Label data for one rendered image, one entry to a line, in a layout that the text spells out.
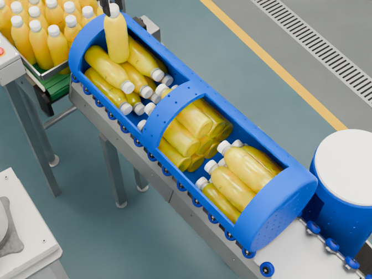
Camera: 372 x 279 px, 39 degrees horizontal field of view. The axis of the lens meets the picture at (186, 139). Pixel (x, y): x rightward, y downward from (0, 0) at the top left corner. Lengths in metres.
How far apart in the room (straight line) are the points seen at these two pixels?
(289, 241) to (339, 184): 0.23
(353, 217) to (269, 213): 0.41
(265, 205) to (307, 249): 0.33
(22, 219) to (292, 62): 2.18
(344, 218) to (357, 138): 0.26
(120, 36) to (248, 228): 0.71
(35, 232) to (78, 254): 1.10
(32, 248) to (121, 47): 0.67
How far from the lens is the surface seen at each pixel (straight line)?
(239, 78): 3.24
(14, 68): 1.98
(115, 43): 1.72
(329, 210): 1.75
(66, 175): 2.91
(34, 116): 2.61
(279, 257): 1.67
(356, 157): 1.76
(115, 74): 1.76
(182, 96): 1.57
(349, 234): 1.86
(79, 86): 2.02
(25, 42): 2.09
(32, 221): 1.63
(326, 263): 1.69
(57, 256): 1.61
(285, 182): 1.43
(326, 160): 1.73
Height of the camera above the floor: 2.46
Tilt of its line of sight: 56 degrees down
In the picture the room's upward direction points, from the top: straight up
